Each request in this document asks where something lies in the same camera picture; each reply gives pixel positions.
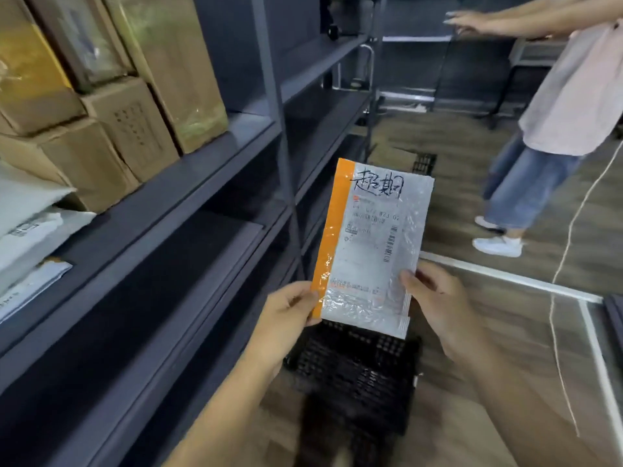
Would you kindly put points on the person's right hand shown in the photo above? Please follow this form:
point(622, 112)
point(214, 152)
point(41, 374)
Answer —
point(445, 311)

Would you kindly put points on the person's left hand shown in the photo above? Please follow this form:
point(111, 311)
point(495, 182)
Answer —
point(277, 325)

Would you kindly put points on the person's left thumb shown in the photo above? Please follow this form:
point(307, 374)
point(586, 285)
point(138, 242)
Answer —
point(304, 295)

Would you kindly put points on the person's right thumb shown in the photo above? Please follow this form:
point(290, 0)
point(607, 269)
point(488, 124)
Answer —
point(412, 286)

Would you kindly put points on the white orange-edged bubble mailer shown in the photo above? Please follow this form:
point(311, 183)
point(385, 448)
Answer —
point(375, 247)

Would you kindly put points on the person's left forearm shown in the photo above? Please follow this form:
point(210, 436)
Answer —
point(228, 413)

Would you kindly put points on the person's right forearm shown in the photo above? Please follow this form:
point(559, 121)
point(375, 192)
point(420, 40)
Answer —
point(516, 408)

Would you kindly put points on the black plastic basket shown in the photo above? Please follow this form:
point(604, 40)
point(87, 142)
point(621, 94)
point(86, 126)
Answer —
point(355, 379)

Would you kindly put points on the white floor strip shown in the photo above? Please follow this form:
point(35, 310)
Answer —
point(516, 278)

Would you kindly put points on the black plastic crate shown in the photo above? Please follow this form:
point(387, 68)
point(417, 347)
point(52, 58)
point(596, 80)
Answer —
point(424, 164)

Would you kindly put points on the flat cardboard box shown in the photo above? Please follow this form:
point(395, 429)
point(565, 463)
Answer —
point(392, 158)

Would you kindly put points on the dark grey metal shelf unit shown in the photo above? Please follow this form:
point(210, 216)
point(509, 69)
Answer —
point(204, 204)

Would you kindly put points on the white power strip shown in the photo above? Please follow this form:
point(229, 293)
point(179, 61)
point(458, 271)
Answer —
point(406, 103)

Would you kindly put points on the small brown cardboard box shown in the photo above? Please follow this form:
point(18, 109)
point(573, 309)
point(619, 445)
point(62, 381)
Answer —
point(134, 133)

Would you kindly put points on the wide brown cardboard box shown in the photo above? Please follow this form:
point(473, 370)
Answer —
point(82, 165)

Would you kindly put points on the tall tape-wrapped cardboard box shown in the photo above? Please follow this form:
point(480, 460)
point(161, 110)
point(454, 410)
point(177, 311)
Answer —
point(170, 68)

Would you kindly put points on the small black device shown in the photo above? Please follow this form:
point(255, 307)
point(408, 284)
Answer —
point(333, 32)

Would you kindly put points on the white mailer bag with label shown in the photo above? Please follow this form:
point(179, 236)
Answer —
point(34, 243)

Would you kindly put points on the white orange-edged mailer bag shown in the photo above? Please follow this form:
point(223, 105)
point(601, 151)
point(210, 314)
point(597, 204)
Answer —
point(29, 286)

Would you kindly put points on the plain white mailer bag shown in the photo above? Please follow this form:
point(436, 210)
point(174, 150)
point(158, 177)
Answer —
point(24, 199)

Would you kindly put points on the picture-printed cardboard box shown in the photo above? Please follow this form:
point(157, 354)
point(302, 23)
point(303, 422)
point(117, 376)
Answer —
point(80, 41)

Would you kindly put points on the yellow-labelled cardboard box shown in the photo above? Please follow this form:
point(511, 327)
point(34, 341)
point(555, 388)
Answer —
point(29, 77)

